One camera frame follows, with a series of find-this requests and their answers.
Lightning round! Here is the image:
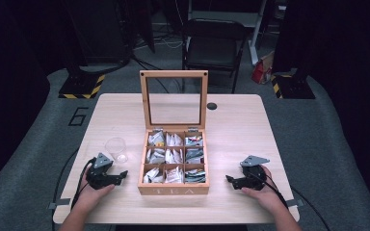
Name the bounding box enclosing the black floor cable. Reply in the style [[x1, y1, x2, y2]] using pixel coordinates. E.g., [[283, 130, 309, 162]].
[[130, 52, 172, 94]]

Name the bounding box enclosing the grey table edge bracket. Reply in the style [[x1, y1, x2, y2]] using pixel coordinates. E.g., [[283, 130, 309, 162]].
[[285, 198, 304, 208], [47, 197, 72, 211]]

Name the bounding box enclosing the black cabinet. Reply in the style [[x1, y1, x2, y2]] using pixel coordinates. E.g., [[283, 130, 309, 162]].
[[62, 0, 133, 66]]

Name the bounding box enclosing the clear plastic cup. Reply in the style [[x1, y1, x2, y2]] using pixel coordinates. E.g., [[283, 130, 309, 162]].
[[104, 137, 130, 165]]

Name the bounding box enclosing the group of tea bag packets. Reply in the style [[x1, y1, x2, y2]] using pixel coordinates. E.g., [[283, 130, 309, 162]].
[[143, 131, 207, 185]]

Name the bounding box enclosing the white floor cable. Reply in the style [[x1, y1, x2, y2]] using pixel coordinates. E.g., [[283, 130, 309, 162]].
[[133, 33, 185, 51]]

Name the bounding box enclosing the wooden tea box with lid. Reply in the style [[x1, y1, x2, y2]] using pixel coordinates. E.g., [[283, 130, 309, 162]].
[[137, 69, 211, 196]]

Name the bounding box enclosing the striped black stand base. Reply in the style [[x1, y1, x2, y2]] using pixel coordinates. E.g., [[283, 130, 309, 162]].
[[58, 47, 107, 100], [270, 71, 316, 100]]

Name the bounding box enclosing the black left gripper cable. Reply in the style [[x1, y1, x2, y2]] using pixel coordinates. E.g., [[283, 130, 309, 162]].
[[51, 147, 96, 231]]

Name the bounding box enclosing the red paper bag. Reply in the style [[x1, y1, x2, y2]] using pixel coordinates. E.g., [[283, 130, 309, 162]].
[[251, 50, 276, 86]]

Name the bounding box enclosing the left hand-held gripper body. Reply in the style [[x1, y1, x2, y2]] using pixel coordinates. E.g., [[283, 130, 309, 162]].
[[85, 152, 118, 191]]

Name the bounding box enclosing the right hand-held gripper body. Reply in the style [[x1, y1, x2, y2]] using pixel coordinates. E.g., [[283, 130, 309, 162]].
[[239, 155, 271, 191]]

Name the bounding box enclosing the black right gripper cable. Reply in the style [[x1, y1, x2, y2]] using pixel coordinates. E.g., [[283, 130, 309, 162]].
[[250, 171, 331, 231]]

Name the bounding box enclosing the person's right hand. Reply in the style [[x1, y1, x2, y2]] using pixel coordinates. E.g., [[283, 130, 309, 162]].
[[240, 165, 286, 214]]

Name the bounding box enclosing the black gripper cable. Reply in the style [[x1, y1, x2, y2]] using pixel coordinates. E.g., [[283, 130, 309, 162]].
[[250, 171, 331, 231], [51, 147, 96, 231]]

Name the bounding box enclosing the person's left hand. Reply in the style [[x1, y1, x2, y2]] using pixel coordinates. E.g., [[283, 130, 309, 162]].
[[76, 178, 116, 211]]

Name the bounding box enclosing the black folding chair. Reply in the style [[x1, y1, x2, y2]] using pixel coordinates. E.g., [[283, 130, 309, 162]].
[[181, 17, 251, 94]]

